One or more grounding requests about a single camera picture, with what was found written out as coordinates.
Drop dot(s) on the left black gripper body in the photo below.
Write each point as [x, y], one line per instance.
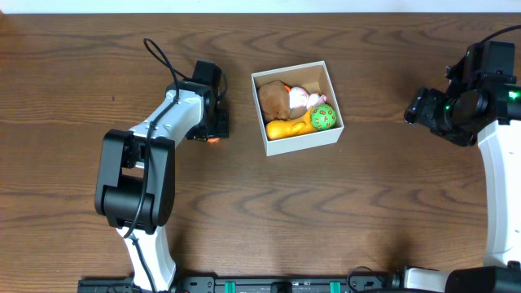
[220, 124]

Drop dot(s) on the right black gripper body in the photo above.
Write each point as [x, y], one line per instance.
[445, 118]

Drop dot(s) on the orange patterned ball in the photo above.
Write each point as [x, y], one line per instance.
[213, 140]

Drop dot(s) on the brown plush toy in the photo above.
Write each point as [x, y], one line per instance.
[274, 101]

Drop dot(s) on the pink pig toy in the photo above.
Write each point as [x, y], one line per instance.
[299, 97]

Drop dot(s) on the white cardboard box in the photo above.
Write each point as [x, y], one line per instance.
[313, 77]

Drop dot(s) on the green patterned ball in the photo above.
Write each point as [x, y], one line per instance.
[323, 117]

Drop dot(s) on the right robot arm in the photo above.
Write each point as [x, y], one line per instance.
[499, 146]

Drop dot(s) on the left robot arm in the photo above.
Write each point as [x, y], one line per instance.
[136, 187]

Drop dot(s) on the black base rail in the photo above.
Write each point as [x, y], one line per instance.
[356, 283]

